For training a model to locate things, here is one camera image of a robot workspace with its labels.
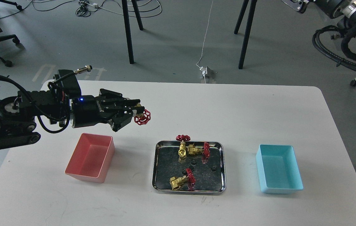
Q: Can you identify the light blue plastic box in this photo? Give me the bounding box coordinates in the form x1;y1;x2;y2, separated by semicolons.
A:
256;144;304;194

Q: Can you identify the upright brass valve red handwheel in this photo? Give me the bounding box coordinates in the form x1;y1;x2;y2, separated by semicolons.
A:
176;134;191;160

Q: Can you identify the brass valve red handwheel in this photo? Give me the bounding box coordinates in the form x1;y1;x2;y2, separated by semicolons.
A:
133;103;151;125
176;134;191;160

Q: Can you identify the black tripod leg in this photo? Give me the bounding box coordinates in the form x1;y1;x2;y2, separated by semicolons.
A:
122;0;143;64
234;0;257;70

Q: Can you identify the small black gear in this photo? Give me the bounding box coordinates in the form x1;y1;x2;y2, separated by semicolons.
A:
181;168;187;175
210;165;217;171
190;159;197;165

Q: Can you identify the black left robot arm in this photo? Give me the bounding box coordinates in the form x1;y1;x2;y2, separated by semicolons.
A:
0;66;151;150

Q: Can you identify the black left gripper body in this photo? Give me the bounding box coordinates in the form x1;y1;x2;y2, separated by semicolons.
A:
72;96;116;128

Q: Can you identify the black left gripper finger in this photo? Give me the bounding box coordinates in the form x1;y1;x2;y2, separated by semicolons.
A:
99;89;141;110
111;109;137;132

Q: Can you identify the brass valve lying right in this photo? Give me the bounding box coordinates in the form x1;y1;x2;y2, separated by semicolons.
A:
187;143;211;164

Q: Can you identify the brass valve front of tray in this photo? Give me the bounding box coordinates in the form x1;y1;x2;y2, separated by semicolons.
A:
169;168;196;191

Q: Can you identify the black tripod leg right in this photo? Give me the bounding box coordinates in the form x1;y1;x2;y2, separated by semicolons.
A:
234;0;257;70

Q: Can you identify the pink plastic box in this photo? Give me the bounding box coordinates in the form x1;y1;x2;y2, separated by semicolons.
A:
65;133;115;183

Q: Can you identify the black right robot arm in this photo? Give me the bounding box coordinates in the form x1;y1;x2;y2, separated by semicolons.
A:
312;0;356;72

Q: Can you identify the black cable bundle floor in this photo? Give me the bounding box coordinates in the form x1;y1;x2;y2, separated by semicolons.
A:
24;0;163;19

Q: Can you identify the shiny metal tray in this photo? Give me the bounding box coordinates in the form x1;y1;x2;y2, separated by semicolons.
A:
152;141;227;195

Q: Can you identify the white cable on floor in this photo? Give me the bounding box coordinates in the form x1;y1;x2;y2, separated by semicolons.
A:
195;0;214;68

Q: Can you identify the black tripod leg left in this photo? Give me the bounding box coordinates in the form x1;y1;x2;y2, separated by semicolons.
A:
122;0;143;64

